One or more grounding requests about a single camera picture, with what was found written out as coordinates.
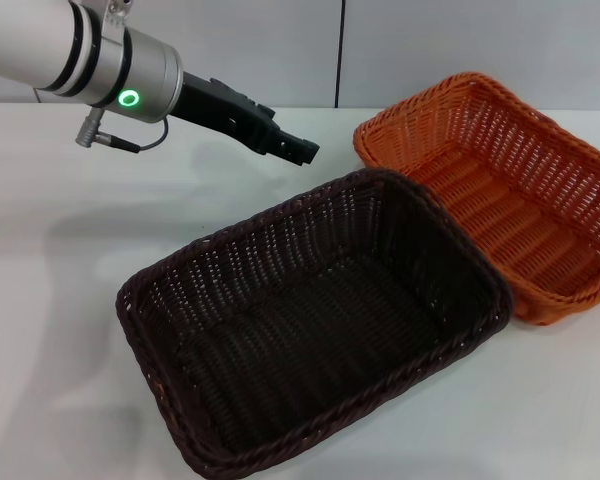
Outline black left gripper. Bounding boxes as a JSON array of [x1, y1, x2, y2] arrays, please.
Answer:
[[172, 72, 321, 166]]

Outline orange wicker basket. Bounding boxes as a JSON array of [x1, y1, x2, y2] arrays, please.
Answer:
[[352, 71, 600, 327]]

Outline dark brown wicker basket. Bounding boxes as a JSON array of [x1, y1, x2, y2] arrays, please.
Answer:
[[115, 167, 515, 480]]

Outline grey cable with metal connector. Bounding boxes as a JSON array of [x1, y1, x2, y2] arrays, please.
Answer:
[[75, 110, 169, 153]]

